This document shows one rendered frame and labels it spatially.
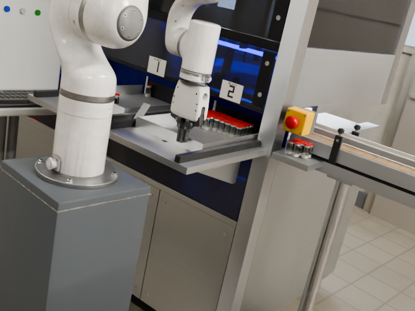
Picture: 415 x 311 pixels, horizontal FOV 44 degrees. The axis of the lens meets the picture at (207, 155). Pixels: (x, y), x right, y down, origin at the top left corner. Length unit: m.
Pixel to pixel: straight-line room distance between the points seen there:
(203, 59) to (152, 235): 0.89
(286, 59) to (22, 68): 1.04
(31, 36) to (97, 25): 1.08
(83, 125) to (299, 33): 0.74
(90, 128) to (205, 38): 0.41
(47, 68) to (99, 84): 1.08
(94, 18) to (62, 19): 0.11
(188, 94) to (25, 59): 0.90
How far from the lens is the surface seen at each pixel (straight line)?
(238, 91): 1.70
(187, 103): 1.41
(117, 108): 1.69
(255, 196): 1.70
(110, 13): 1.06
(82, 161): 1.17
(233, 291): 1.86
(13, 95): 1.97
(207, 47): 1.37
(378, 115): 3.97
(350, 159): 1.65
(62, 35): 1.17
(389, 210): 3.97
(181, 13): 1.43
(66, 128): 1.16
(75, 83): 1.13
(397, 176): 1.61
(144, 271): 2.12
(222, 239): 1.82
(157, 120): 1.66
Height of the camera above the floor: 1.32
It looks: 18 degrees down
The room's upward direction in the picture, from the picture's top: 12 degrees clockwise
